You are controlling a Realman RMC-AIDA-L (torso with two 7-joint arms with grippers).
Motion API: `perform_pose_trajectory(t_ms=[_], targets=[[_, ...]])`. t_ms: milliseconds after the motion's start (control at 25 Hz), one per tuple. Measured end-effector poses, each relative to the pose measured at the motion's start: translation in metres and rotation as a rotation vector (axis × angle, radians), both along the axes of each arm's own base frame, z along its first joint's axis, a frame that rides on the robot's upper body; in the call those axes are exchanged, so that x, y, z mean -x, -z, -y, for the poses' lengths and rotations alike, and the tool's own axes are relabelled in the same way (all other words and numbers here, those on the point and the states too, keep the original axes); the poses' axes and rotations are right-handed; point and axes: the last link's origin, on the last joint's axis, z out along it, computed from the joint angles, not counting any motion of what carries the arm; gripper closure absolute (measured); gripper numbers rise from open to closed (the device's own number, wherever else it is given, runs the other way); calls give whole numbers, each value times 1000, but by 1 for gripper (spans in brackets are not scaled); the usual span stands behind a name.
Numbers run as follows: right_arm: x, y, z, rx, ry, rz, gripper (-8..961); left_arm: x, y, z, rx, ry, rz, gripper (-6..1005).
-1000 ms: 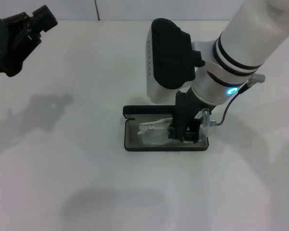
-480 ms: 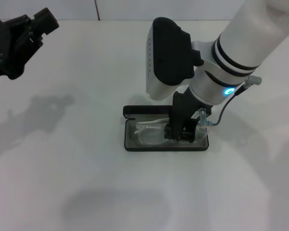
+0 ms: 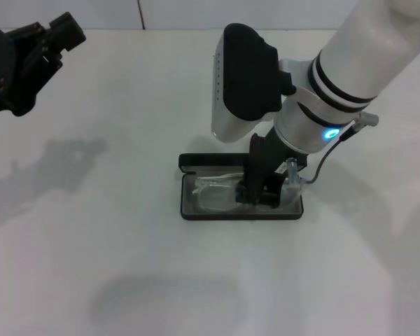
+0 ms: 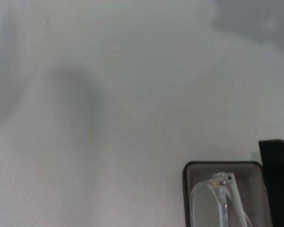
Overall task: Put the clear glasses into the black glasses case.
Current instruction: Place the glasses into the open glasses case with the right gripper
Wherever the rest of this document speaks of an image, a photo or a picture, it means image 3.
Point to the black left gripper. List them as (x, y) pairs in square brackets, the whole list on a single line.
[(3, 84)]

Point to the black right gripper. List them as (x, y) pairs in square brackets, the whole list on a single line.
[(262, 157)]

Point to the clear white glasses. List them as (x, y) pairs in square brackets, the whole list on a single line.
[(199, 185)]

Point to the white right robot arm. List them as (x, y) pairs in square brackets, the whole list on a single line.
[(364, 52)]

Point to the black glasses case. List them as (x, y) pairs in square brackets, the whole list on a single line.
[(210, 162)]

